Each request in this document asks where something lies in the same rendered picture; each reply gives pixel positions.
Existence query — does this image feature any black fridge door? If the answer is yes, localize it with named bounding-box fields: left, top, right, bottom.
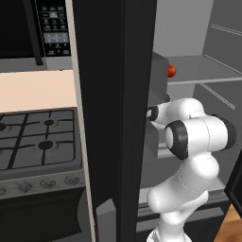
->
left=223, top=150, right=242, bottom=219
left=72, top=0, right=158, bottom=242

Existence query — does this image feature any grey fridge door bin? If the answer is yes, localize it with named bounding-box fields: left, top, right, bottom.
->
left=142, top=120, right=168, bottom=160
left=147, top=51, right=171, bottom=99

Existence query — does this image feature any grey fridge shelf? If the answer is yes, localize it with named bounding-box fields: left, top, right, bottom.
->
left=165, top=55, right=242, bottom=87

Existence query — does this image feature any fridge with grey interior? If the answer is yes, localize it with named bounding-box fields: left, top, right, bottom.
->
left=135, top=0, right=242, bottom=242

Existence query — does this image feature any red apple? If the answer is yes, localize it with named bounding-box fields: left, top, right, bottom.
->
left=167, top=64, right=177, bottom=78

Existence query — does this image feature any grey gas hob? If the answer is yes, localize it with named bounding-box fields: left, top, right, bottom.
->
left=0, top=108, right=86, bottom=200

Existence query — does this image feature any black oven door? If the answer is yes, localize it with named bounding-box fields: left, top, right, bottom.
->
left=0, top=186, right=93, bottom=242

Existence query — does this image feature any black microwave oven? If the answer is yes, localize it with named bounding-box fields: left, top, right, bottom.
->
left=0, top=0, right=74, bottom=73

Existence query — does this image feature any black microwave door handle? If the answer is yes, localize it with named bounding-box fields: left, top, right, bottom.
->
left=22, top=0, right=44, bottom=66

